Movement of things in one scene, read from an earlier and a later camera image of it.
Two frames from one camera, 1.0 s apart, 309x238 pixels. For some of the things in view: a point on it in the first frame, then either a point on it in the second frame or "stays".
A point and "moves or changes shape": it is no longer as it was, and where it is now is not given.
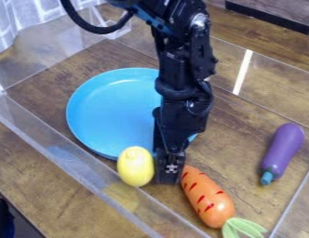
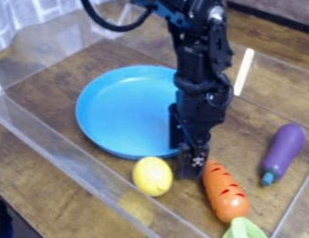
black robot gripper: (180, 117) → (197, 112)
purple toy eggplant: (287, 141) stays
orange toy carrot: (213, 206) → (231, 201)
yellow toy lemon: (136, 165) moves or changes shape
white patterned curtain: (18, 13) stays
